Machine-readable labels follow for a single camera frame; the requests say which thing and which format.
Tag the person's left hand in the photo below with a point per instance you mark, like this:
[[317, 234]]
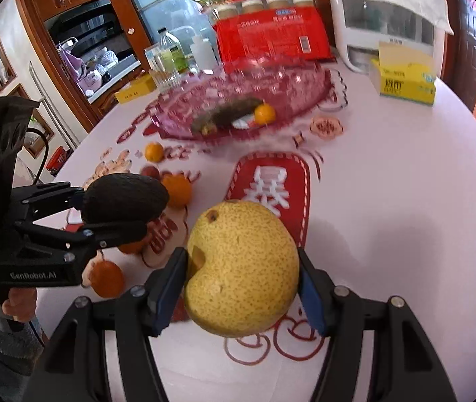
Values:
[[22, 303]]

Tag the dark brown avocado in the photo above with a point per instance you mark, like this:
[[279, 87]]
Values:
[[225, 113]]

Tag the blue white carton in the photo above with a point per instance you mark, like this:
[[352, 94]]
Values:
[[151, 56]]

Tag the yellow pear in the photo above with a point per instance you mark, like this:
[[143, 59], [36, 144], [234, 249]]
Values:
[[242, 268]]

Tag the white squeeze bottle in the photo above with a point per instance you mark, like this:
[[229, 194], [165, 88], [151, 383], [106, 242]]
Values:
[[202, 54]]

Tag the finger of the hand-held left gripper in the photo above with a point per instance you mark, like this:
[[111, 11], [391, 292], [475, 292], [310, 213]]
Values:
[[53, 199], [108, 232]]

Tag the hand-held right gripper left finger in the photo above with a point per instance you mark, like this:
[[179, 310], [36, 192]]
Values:
[[171, 291]]

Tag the dark green avocado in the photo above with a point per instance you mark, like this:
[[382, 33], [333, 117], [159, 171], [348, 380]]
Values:
[[125, 197]]

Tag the pink glass fruit plate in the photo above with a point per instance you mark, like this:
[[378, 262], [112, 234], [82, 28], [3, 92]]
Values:
[[296, 88]]

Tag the clear plastic bottle green label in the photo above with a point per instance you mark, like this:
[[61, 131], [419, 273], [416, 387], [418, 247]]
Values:
[[171, 50]]

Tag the clear glass cup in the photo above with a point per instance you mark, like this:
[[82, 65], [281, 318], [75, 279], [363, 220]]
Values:
[[166, 79]]

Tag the yellow tissue box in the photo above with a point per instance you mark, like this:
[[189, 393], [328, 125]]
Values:
[[405, 88]]

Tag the red lychee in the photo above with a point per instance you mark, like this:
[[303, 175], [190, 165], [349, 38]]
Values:
[[151, 171]]

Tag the frosted glass door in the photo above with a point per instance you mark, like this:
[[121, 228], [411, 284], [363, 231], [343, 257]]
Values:
[[154, 4]]

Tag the purple kettle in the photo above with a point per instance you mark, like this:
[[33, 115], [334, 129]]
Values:
[[72, 63]]

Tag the small orange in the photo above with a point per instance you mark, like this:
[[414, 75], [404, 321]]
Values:
[[265, 114], [131, 248], [107, 278], [178, 189], [154, 151]]

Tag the red paper cup pack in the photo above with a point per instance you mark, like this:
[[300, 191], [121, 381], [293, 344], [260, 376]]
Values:
[[271, 37]]

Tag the yellow tin box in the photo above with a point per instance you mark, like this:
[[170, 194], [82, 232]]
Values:
[[133, 92]]

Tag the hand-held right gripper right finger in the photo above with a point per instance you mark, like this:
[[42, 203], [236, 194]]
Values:
[[311, 297]]

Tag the red printed white tablecloth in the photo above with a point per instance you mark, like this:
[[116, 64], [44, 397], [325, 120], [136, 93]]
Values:
[[389, 217]]

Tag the white countertop appliance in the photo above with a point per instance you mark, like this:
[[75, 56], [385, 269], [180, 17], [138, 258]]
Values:
[[340, 29]]

